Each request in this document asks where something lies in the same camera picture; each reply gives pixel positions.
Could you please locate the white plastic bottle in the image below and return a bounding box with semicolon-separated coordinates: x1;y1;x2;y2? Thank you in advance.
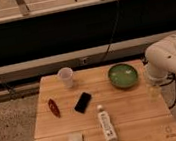
97;104;118;141

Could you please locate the white plastic cup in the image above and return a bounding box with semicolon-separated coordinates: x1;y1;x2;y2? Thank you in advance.
57;67;74;89

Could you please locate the green ceramic bowl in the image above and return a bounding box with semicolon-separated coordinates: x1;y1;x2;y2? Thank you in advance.
107;63;139;89

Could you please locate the black smartphone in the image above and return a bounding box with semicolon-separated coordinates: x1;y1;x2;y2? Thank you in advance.
74;92;92;114

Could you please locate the black floor cable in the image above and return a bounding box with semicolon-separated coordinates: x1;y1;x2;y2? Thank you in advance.
157;72;176;111

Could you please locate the black hanging cable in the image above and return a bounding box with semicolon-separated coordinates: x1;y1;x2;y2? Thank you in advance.
89;0;132;64

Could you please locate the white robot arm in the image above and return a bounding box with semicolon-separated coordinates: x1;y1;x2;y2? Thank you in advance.
143;34;176;99

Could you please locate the red snack packet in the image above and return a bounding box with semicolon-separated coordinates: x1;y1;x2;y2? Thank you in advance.
48;99;61;118

